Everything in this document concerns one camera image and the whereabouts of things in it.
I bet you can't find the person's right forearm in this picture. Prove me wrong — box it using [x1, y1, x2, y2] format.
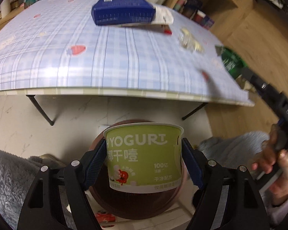
[270, 192, 288, 230]

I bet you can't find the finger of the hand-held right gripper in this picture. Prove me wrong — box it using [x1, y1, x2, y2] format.
[240, 66, 279, 97]

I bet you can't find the tan slipper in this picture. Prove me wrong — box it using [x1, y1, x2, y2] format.
[27, 154, 65, 173]

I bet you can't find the green yogurt cup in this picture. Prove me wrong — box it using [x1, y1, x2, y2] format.
[103, 123, 185, 193]

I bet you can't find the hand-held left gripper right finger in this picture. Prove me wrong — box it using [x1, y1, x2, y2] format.
[181, 138, 271, 230]

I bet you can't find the person's right hand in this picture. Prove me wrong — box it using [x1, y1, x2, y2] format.
[251, 131, 288, 206]

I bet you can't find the small red toy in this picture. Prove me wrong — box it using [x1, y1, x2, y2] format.
[96, 212, 116, 222]

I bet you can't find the red paper cup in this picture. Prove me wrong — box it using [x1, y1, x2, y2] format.
[193, 11, 205, 23]

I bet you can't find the dark green foil packet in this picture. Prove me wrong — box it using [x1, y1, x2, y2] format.
[216, 45, 249, 79]

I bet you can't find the black table leg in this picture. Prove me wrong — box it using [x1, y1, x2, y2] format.
[26, 94, 55, 126]
[182, 102, 209, 121]

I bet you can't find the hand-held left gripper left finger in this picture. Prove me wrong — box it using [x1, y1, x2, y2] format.
[18, 138, 108, 230]

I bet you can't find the white printed flat packet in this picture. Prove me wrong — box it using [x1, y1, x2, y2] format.
[121, 6, 174, 27]

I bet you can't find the grey fuzzy pants leg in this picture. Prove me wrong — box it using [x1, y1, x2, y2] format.
[0, 148, 65, 230]
[198, 131, 270, 154]

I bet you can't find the clear plastic wrapper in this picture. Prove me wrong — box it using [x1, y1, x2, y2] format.
[178, 32, 195, 49]

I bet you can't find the dark blue cardboard box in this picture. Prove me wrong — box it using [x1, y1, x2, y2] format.
[91, 0, 157, 26]

